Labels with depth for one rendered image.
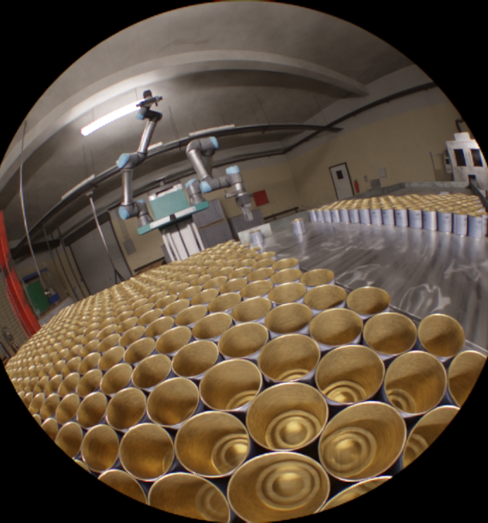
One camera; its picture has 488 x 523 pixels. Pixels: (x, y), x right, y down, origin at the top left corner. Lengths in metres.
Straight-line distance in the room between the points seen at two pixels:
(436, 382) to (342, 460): 0.12
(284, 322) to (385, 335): 0.16
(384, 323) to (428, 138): 6.70
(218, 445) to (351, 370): 0.18
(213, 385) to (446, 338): 0.30
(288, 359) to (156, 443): 0.21
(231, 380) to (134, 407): 0.15
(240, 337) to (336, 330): 0.15
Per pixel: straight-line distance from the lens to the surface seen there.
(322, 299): 0.32
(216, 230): 7.46
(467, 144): 5.29
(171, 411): 0.27
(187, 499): 0.25
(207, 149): 1.32
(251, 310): 0.32
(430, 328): 0.27
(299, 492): 0.23
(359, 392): 0.26
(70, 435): 0.35
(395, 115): 7.22
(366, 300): 0.30
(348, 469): 0.23
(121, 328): 0.48
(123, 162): 1.46
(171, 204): 1.66
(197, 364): 0.29
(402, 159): 7.05
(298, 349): 0.24
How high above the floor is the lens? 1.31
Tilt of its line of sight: 17 degrees down
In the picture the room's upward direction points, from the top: 19 degrees counter-clockwise
